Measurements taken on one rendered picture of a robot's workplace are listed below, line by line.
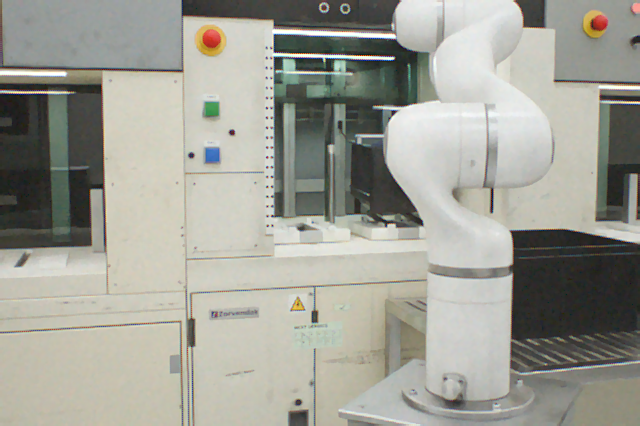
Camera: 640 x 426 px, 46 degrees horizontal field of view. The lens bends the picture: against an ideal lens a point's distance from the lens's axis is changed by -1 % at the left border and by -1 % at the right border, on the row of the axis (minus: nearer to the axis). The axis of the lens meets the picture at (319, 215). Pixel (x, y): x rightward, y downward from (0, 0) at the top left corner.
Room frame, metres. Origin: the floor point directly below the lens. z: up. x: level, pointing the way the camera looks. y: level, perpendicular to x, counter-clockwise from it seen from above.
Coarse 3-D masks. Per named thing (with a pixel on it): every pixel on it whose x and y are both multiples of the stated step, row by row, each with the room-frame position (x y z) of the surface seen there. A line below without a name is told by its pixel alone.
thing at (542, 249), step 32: (544, 256) 1.38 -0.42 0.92; (576, 256) 1.40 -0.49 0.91; (608, 256) 1.42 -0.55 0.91; (512, 288) 1.38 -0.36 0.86; (544, 288) 1.38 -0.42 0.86; (576, 288) 1.40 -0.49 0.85; (608, 288) 1.42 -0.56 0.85; (512, 320) 1.38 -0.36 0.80; (544, 320) 1.38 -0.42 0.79; (576, 320) 1.40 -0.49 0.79; (608, 320) 1.42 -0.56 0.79
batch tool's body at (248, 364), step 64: (192, 0) 1.64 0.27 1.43; (256, 0) 1.68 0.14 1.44; (320, 0) 1.72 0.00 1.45; (384, 0) 1.76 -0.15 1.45; (512, 0) 1.85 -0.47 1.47; (192, 64) 1.65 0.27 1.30; (256, 64) 1.68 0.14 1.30; (320, 64) 2.24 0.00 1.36; (384, 64) 2.30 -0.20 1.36; (512, 64) 1.80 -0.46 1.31; (192, 128) 1.65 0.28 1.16; (256, 128) 1.68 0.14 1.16; (192, 192) 1.65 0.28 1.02; (256, 192) 1.69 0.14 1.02; (512, 192) 1.80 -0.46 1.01; (192, 256) 1.65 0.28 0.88; (256, 256) 1.69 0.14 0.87; (320, 256) 1.72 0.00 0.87; (384, 256) 1.76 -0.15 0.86; (192, 320) 1.64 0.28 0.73; (256, 320) 1.68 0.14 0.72; (320, 320) 1.72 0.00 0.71; (384, 320) 1.76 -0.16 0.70; (256, 384) 1.68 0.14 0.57; (320, 384) 1.72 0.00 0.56
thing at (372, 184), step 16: (352, 144) 2.15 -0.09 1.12; (352, 160) 2.15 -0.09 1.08; (368, 160) 1.99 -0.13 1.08; (384, 160) 1.97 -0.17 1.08; (352, 176) 2.14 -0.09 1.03; (368, 176) 1.98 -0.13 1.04; (384, 176) 1.97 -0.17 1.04; (352, 192) 2.14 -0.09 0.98; (368, 192) 1.98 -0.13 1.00; (384, 192) 1.98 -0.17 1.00; (400, 192) 1.99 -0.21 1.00; (384, 208) 1.98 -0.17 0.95; (400, 208) 1.99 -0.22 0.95; (416, 208) 2.00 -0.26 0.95; (384, 224) 2.00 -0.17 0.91
